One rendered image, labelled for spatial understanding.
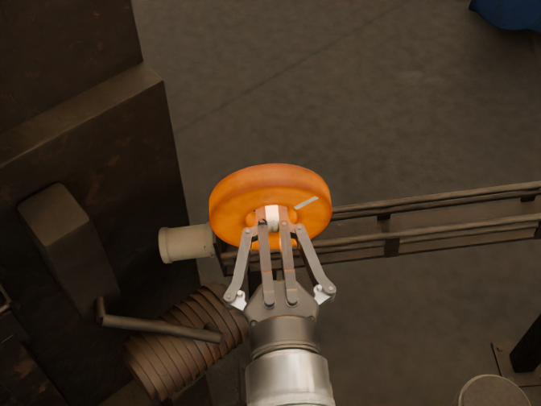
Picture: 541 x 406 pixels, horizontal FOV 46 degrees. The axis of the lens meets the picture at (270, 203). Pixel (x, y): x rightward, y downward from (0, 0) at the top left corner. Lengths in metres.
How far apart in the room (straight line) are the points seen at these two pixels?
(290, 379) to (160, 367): 0.50
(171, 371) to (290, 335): 0.48
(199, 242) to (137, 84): 0.27
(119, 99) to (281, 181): 0.35
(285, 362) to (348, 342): 1.06
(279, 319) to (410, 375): 1.05
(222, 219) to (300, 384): 0.24
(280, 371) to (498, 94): 1.84
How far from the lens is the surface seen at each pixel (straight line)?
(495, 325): 1.81
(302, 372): 0.65
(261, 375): 0.65
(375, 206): 1.06
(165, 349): 1.12
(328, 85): 2.26
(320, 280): 0.72
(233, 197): 0.74
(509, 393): 1.16
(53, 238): 0.94
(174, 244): 1.03
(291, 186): 0.73
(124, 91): 1.00
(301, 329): 0.67
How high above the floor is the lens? 1.54
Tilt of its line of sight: 54 degrees down
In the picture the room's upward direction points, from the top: straight up
